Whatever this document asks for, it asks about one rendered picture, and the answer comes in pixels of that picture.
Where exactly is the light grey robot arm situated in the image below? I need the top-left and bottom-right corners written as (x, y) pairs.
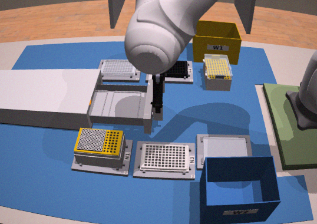
top-left (124, 0), bottom-right (317, 131)

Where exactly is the blue bench mat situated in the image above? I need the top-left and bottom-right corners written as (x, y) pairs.
top-left (0, 41), bottom-right (313, 224)

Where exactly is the olive-brown open-top bin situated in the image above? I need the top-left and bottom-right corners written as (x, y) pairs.
top-left (192, 20), bottom-right (242, 65)

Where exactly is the black multi-well plate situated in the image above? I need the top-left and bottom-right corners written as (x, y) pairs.
top-left (165, 61), bottom-right (188, 78)

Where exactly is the dark blue open-top bin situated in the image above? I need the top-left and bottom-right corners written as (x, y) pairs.
top-left (200, 156), bottom-right (281, 224)

